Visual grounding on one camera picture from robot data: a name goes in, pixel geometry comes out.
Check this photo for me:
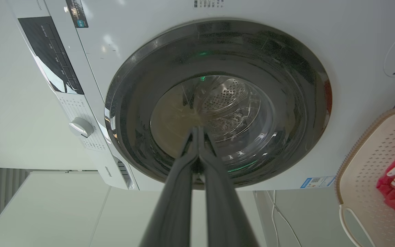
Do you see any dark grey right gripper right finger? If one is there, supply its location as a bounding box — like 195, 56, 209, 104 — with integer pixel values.
197, 126, 260, 247

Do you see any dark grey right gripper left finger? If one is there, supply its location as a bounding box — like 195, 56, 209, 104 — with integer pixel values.
139, 126, 199, 247

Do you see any beige perforated laundry basket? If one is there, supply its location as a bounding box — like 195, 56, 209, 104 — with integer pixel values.
335, 107, 395, 247

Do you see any silver washing machine control knob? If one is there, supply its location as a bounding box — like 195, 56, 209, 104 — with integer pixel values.
69, 117, 94, 138

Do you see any round dark washing machine door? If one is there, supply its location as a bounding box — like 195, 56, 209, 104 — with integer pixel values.
104, 19, 332, 190

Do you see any white front-load washing machine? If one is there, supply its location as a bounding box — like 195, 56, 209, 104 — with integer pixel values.
7, 0, 395, 191

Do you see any white power cable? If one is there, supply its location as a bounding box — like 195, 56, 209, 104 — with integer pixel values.
267, 190, 302, 247

